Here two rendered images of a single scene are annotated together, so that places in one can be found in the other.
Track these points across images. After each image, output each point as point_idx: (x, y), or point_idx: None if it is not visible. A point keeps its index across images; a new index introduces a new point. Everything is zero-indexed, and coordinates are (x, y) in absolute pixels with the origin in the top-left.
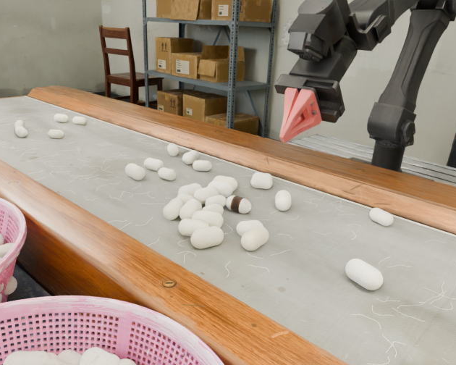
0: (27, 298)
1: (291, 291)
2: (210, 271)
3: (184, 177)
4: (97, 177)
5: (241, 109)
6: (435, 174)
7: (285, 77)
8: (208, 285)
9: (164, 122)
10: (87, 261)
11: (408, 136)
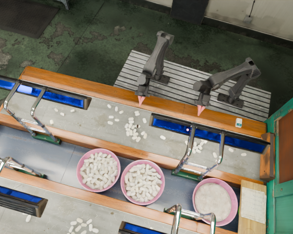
0: (128, 165)
1: (154, 144)
2: (142, 145)
3: (120, 118)
4: (103, 127)
5: None
6: (169, 70)
7: (136, 92)
8: (145, 152)
9: (96, 91)
10: (127, 154)
11: (163, 74)
